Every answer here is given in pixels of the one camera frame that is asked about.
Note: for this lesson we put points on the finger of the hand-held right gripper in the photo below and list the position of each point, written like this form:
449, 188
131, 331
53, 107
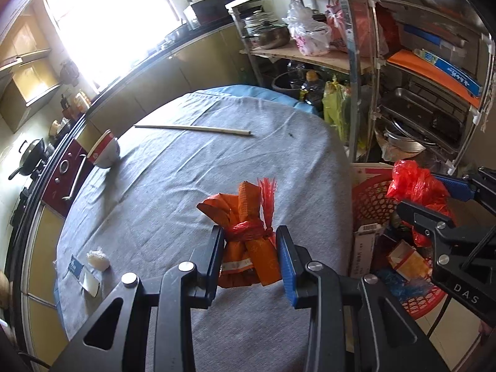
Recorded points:
420, 215
453, 186

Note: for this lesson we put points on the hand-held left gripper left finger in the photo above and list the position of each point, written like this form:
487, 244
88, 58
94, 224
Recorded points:
214, 259

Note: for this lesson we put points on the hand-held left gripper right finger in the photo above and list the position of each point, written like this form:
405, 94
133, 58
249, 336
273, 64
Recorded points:
288, 267

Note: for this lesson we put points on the red plastic bag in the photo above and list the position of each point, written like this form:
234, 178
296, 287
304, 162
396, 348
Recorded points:
410, 186

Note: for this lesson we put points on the orange white cardboard box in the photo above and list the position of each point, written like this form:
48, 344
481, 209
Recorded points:
410, 265

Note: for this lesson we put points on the red plastic basket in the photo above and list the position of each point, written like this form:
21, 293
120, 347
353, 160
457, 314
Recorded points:
368, 201

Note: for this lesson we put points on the orange mesh bag bundle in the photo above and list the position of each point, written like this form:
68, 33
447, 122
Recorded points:
248, 209

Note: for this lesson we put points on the blue plastic bag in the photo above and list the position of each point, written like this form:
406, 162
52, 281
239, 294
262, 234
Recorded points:
403, 285

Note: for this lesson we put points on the long white box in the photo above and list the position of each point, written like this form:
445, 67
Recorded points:
362, 252

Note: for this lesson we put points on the white cardboard sheet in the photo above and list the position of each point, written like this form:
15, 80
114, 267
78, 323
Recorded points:
372, 172

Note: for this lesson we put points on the steel tray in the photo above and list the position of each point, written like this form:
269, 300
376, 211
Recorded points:
410, 104

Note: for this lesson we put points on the crumpled white tissue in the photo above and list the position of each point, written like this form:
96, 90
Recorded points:
99, 259

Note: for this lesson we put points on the long blue box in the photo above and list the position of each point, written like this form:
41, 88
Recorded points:
449, 70

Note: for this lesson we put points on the orange board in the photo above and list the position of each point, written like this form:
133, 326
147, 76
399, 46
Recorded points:
426, 73

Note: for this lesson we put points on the blue and white wrapper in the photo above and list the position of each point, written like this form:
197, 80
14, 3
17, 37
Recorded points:
83, 275

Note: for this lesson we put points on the long thin bamboo stick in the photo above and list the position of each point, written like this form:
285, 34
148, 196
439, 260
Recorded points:
193, 128

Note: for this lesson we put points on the metal kitchen rack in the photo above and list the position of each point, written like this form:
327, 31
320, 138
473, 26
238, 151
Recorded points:
360, 85

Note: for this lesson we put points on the yellow green plastic bag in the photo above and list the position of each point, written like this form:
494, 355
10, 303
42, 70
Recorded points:
333, 108

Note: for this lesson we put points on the red white bowl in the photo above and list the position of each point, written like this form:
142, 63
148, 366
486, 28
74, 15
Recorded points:
111, 155
99, 144

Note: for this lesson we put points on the cooking oil bottle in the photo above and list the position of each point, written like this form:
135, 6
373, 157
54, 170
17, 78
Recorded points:
310, 85

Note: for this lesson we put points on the blue table cover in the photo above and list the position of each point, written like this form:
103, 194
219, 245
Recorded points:
263, 95

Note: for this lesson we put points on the dark red oven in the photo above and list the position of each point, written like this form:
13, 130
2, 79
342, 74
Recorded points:
62, 178

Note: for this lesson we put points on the red bag on rack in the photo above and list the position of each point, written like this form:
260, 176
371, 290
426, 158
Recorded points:
360, 27

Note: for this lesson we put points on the large steel wok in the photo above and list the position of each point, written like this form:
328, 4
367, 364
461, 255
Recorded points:
441, 0

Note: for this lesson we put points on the black wok with lid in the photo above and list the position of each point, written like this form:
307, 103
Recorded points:
31, 159

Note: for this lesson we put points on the white pink plastic bag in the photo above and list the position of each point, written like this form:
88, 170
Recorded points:
310, 31

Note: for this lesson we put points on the steel pot with glass lid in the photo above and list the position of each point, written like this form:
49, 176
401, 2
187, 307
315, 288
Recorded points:
271, 35

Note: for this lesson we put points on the black microwave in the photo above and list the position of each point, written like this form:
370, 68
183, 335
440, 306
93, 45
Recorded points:
209, 9

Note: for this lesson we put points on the bright window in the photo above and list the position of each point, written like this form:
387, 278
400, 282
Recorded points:
108, 19

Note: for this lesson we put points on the yellow wall cabinet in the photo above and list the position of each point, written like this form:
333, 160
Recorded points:
27, 81

